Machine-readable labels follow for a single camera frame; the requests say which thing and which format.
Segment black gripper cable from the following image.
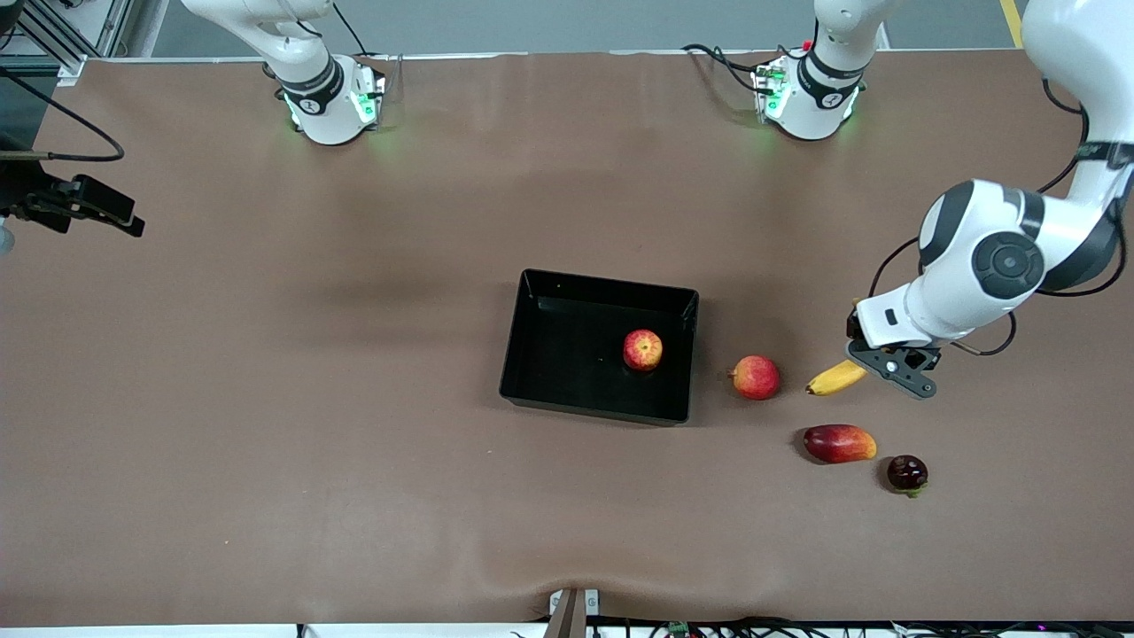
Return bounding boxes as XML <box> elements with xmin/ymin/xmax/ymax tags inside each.
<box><xmin>868</xmin><ymin>80</ymin><xmax>1134</xmax><ymax>355</ymax></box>
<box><xmin>0</xmin><ymin>66</ymin><xmax>125</xmax><ymax>163</ymax></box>

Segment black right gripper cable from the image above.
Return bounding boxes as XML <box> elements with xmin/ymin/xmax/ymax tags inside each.
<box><xmin>0</xmin><ymin>66</ymin><xmax>125</xmax><ymax>163</ymax></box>

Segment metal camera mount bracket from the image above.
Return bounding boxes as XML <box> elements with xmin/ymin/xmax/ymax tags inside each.
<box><xmin>545</xmin><ymin>587</ymin><xmax>601</xmax><ymax>638</ymax></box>

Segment black cable bundle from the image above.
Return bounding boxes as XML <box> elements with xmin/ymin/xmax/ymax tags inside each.
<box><xmin>509</xmin><ymin>616</ymin><xmax>1134</xmax><ymax>638</ymax></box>

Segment black arm base cable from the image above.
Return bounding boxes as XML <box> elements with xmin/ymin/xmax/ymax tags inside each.
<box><xmin>680</xmin><ymin>40</ymin><xmax>765</xmax><ymax>97</ymax></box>
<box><xmin>332</xmin><ymin>0</ymin><xmax>373</xmax><ymax>56</ymax></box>

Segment brown table cover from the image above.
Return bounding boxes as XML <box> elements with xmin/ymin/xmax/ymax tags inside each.
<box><xmin>0</xmin><ymin>49</ymin><xmax>1134</xmax><ymax>626</ymax></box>

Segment red yellow apple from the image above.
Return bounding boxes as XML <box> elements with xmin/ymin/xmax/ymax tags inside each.
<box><xmin>623</xmin><ymin>329</ymin><xmax>664</xmax><ymax>371</ymax></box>

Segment red pomegranate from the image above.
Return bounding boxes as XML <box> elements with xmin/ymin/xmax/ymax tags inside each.
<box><xmin>728</xmin><ymin>355</ymin><xmax>781</xmax><ymax>401</ymax></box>

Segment dark purple mangosteen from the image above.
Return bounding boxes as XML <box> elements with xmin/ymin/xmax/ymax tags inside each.
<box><xmin>887</xmin><ymin>455</ymin><xmax>929</xmax><ymax>498</ymax></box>

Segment red mango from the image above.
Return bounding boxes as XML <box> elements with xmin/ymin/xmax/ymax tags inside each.
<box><xmin>803</xmin><ymin>424</ymin><xmax>878</xmax><ymax>465</ymax></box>

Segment black plastic box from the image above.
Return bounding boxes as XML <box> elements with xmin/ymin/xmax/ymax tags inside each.
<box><xmin>499</xmin><ymin>268</ymin><xmax>700</xmax><ymax>426</ymax></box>

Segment black left arm base cable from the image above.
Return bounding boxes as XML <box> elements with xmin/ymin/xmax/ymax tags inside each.
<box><xmin>680</xmin><ymin>40</ymin><xmax>765</xmax><ymax>97</ymax></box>

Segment black right arm base cable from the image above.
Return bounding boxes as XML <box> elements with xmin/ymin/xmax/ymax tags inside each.
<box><xmin>332</xmin><ymin>0</ymin><xmax>373</xmax><ymax>56</ymax></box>

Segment yellow banana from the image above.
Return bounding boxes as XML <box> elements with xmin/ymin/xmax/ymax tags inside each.
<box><xmin>804</xmin><ymin>359</ymin><xmax>869</xmax><ymax>397</ymax></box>

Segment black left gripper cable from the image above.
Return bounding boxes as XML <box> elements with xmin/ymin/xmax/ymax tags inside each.
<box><xmin>868</xmin><ymin>80</ymin><xmax>1134</xmax><ymax>355</ymax></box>

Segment aluminium frame profile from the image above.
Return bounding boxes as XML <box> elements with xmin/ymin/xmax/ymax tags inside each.
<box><xmin>0</xmin><ymin>0</ymin><xmax>134</xmax><ymax>81</ymax></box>

